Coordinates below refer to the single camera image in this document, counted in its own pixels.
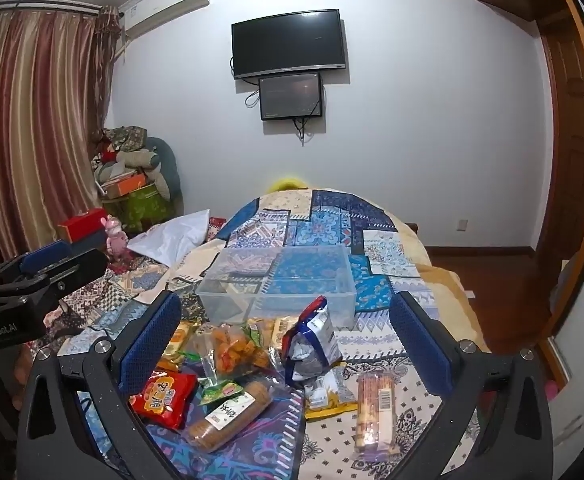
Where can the small wall monitor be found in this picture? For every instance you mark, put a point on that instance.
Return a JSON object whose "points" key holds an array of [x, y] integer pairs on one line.
{"points": [[289, 95]]}

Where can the patchwork blanket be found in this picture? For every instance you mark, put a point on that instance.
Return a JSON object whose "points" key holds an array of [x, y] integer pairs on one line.
{"points": [[322, 220]]}

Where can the red snack packet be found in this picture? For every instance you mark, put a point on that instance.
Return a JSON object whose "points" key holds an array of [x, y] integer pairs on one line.
{"points": [[164, 397]]}

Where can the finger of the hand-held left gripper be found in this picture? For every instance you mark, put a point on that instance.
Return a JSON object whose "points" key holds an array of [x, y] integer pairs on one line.
{"points": [[47, 256], [77, 272]]}

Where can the clear plastic container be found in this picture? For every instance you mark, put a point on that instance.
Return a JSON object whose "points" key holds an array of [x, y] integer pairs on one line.
{"points": [[282, 280]]}

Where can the white air conditioner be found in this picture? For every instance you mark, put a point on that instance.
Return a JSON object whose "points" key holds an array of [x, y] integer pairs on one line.
{"points": [[167, 5]]}

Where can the pink plush toy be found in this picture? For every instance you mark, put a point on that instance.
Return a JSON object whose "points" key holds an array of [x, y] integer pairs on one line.
{"points": [[117, 237]]}

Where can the white pillow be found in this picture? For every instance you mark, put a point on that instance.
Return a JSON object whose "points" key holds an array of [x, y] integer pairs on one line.
{"points": [[177, 237]]}

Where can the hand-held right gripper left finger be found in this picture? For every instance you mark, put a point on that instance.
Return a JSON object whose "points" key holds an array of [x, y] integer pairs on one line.
{"points": [[152, 345]]}

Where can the round biscuit pack green label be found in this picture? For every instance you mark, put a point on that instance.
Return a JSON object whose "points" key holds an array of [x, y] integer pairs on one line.
{"points": [[232, 412]]}

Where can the wall socket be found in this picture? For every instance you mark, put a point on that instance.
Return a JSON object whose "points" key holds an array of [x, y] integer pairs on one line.
{"points": [[462, 225]]}

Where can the large wall television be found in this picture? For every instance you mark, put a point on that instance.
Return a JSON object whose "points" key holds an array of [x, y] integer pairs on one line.
{"points": [[287, 42]]}

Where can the orange cardboard box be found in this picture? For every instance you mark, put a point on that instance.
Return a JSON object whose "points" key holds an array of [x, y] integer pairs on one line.
{"points": [[124, 185]]}

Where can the yellow orange snack packet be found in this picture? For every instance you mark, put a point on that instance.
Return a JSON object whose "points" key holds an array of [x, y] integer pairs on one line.
{"points": [[177, 342]]}

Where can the striped curtain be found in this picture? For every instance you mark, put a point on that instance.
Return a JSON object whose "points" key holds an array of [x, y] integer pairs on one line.
{"points": [[32, 110]]}

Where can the red patterned cloth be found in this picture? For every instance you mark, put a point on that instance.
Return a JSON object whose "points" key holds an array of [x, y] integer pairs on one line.
{"points": [[217, 229]]}

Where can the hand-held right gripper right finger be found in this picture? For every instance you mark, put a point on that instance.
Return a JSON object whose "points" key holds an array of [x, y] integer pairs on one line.
{"points": [[416, 342]]}

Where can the stick biscuit packet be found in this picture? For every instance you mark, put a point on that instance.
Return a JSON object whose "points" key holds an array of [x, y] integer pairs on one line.
{"points": [[376, 410]]}

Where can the wooden door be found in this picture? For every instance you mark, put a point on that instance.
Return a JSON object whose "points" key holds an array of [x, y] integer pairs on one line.
{"points": [[571, 160]]}

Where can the pale yellow snack packet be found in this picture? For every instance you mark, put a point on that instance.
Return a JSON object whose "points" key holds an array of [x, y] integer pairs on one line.
{"points": [[272, 330]]}

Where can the dark patterned cloth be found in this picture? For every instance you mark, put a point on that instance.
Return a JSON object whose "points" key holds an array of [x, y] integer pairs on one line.
{"points": [[127, 137]]}

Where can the flat yellow snack packet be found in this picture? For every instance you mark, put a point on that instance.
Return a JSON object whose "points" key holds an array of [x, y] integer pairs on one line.
{"points": [[332, 395]]}

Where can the yellow round object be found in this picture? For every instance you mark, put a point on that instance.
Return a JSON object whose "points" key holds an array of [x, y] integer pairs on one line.
{"points": [[286, 184]]}

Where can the red box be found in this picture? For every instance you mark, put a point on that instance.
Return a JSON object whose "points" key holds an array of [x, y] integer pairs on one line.
{"points": [[79, 226]]}

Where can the orange snack bag green header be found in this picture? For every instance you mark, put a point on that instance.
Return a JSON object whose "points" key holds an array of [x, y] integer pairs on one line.
{"points": [[224, 350]]}

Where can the blue white chip bag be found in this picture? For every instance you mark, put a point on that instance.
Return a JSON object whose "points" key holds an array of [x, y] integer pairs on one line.
{"points": [[312, 340]]}

